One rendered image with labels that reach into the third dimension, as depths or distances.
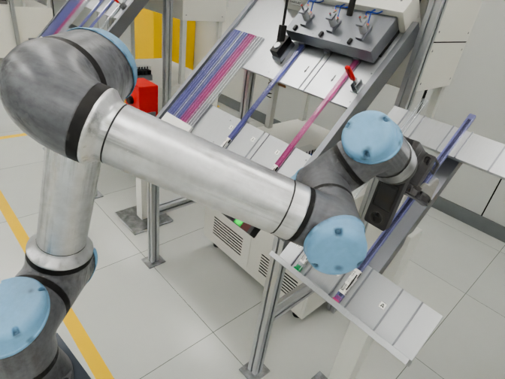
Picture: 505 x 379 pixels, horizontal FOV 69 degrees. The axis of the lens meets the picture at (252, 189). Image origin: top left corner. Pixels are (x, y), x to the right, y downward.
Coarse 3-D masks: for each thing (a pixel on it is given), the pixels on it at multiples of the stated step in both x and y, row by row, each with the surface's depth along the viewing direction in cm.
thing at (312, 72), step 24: (264, 0) 147; (240, 24) 147; (264, 24) 141; (288, 24) 135; (264, 48) 135; (312, 48) 125; (264, 72) 130; (288, 72) 125; (312, 72) 120; (336, 72) 116; (360, 72) 112; (336, 96) 112
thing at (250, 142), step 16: (208, 112) 133; (224, 112) 130; (208, 128) 130; (224, 128) 126; (256, 128) 120; (240, 144) 120; (256, 144) 117; (272, 144) 114; (288, 144) 112; (256, 160) 114; (272, 160) 112; (288, 160) 109; (304, 160) 107; (288, 176) 107
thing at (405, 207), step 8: (464, 120) 81; (472, 120) 80; (464, 128) 80; (456, 136) 80; (448, 144) 80; (448, 152) 79; (440, 160) 79; (432, 168) 79; (432, 176) 79; (408, 200) 78; (400, 208) 78; (408, 208) 78; (400, 216) 78; (392, 224) 78; (384, 232) 78; (376, 240) 78; (384, 240) 77; (376, 248) 77; (368, 256) 77; (360, 264) 77; (336, 296) 76
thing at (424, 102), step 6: (420, 102) 88; (426, 102) 87; (420, 108) 87; (414, 114) 87; (408, 120) 87; (414, 120) 87; (402, 126) 87; (408, 126) 86; (402, 132) 86; (360, 186) 85; (354, 192) 85; (360, 192) 85; (354, 198) 84; (300, 264) 82; (300, 270) 82
